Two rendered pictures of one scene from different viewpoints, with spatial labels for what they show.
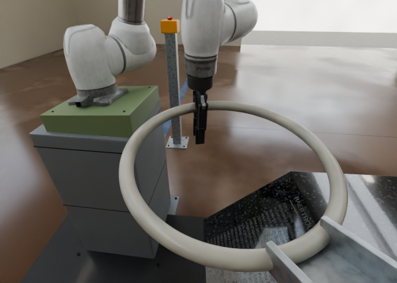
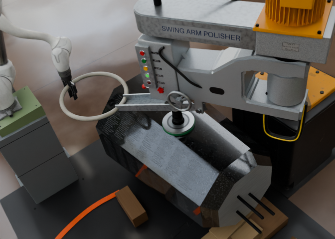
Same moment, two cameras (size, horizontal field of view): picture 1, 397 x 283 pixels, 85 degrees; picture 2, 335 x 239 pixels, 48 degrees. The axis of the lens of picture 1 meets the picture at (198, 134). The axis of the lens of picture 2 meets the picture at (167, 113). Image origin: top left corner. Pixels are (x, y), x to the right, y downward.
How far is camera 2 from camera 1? 224 cm
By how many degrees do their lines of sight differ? 29
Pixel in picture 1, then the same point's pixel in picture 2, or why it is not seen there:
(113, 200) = (46, 154)
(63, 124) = (10, 128)
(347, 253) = (129, 98)
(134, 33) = (9, 68)
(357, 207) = (134, 88)
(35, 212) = not seen: outside the picture
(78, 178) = (24, 153)
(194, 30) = (62, 65)
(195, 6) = (60, 59)
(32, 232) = not seen: outside the picture
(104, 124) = (31, 116)
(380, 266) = (133, 96)
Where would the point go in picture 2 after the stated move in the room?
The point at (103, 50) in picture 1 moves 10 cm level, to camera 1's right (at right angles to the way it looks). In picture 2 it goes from (6, 85) to (18, 78)
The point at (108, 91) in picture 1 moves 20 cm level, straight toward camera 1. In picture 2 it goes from (16, 102) to (37, 108)
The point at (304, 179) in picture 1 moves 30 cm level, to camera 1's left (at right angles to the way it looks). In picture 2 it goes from (118, 89) to (85, 110)
